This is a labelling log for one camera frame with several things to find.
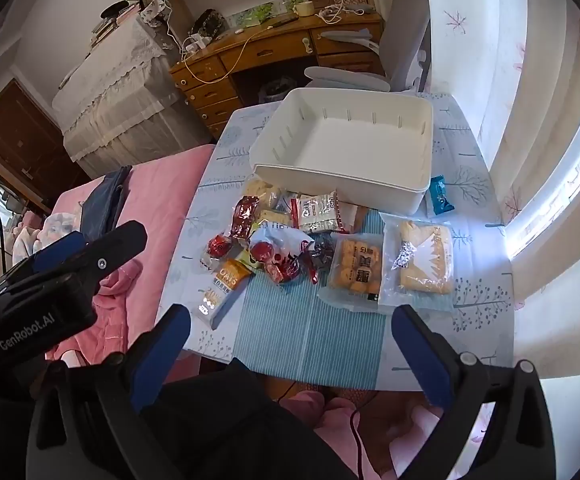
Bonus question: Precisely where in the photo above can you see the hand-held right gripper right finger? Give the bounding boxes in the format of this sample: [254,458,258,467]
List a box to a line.
[391,304,557,480]

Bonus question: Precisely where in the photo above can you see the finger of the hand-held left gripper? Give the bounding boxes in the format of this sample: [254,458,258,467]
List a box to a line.
[12,231,88,281]
[67,220,148,286]

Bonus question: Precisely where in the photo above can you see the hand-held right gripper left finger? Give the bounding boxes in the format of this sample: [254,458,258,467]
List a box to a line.
[26,304,193,480]

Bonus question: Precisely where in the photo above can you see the toast bread packet mountain print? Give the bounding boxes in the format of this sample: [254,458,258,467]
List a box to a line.
[378,212,457,311]

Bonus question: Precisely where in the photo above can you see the clear packet with red snack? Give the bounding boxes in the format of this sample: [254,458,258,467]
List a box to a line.
[200,234,243,268]

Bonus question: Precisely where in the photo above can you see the yellow cakes clear packet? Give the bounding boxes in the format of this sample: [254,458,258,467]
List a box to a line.
[318,232,387,313]

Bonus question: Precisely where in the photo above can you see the dark red snack packet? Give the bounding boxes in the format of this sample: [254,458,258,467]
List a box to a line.
[230,195,262,238]

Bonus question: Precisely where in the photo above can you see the white and red packet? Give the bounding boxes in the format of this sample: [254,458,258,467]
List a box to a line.
[249,225,316,286]

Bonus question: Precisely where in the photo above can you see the blue small snack packet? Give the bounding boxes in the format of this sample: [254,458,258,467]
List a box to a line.
[426,176,457,218]

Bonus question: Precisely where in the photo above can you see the white packet with red trim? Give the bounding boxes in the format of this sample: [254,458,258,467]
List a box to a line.
[290,189,351,236]

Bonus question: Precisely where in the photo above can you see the white plastic storage bin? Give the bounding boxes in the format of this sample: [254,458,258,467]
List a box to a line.
[248,87,435,216]

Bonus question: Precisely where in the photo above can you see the dark blue bag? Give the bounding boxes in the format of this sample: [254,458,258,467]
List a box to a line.
[79,166,133,246]

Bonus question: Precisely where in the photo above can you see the long white snack packet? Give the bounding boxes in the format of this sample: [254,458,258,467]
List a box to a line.
[197,285,236,331]

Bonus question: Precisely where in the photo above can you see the pink fuzzy cloth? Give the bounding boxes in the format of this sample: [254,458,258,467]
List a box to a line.
[290,389,473,480]

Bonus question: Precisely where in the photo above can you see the pink blanket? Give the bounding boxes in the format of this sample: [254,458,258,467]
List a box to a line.
[10,144,218,376]

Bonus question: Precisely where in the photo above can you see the person's black pants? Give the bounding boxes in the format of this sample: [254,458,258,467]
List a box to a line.
[140,357,361,480]

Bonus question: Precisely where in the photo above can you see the orange oat bar packet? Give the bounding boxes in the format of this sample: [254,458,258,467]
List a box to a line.
[213,259,253,291]

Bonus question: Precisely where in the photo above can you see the brown wooden cabinet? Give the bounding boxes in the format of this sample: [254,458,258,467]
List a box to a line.
[0,80,91,211]

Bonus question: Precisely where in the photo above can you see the dark small candy packet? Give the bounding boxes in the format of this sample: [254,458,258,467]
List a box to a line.
[302,240,338,286]

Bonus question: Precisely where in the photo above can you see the white lace cover cloth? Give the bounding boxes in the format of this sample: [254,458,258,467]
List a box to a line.
[51,12,191,166]

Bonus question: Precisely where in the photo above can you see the pale speckled cracker packet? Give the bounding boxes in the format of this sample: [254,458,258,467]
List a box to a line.
[252,209,293,231]

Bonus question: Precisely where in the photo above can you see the white power strip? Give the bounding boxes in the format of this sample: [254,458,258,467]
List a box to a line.
[182,35,211,56]

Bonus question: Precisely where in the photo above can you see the black lined trash bin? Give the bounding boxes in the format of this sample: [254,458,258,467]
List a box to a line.
[257,76,298,103]

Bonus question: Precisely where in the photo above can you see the dark floral pouch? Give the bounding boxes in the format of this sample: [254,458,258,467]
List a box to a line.
[190,9,230,41]

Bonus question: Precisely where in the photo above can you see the wooden desk with drawers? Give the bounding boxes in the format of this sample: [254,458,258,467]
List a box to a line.
[170,7,386,141]

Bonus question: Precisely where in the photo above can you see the green plant picture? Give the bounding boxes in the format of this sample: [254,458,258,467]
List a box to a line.
[230,4,291,28]

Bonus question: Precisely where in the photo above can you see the grey office chair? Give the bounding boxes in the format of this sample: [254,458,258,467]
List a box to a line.
[304,0,433,95]

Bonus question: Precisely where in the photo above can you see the white leaf print curtain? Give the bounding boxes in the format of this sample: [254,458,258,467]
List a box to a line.
[422,0,580,376]

